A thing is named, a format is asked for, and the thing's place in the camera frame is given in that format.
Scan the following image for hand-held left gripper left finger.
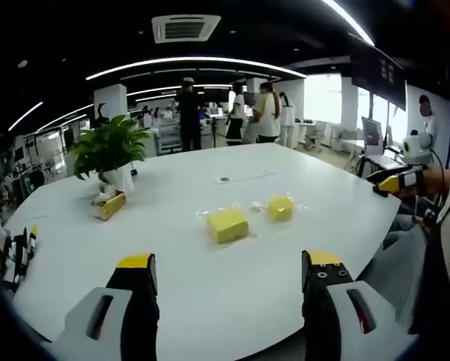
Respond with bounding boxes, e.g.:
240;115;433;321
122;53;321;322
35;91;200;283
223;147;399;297
53;253;160;361

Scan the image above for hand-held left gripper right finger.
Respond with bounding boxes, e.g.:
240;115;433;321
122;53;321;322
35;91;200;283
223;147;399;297
301;249;399;361

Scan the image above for yellow round silicone block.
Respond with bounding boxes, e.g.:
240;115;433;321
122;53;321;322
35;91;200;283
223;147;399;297
266;194;296;224

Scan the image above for yellow rectangular silicone block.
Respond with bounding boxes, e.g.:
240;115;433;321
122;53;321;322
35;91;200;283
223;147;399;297
205;209;250;246

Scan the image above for computer monitor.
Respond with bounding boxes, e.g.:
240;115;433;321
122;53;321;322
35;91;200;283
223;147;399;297
360;116;387;156

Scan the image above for grey mesh office chair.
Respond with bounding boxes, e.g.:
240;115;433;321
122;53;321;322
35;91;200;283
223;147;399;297
355;224;430;336

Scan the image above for yellow cardboard box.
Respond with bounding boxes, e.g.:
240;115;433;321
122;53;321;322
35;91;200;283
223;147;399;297
90;189;128;221

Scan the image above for spare hand-held gripper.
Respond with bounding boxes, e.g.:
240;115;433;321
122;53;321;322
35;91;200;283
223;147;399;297
2;224;39;284

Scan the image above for clear plastic wrapper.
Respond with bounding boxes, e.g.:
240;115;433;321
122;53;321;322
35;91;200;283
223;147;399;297
250;193;309;216
195;202;245;220

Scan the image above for green potted plant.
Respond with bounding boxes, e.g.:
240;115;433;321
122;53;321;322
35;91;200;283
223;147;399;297
69;114;153;193

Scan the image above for ceiling air conditioner vent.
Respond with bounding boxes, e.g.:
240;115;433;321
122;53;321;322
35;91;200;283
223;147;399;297
151;14;222;45

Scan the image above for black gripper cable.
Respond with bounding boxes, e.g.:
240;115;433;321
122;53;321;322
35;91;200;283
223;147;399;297
427;145;448;214

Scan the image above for dark wall display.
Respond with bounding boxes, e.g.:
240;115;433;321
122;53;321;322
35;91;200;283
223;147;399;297
351;47;408;112

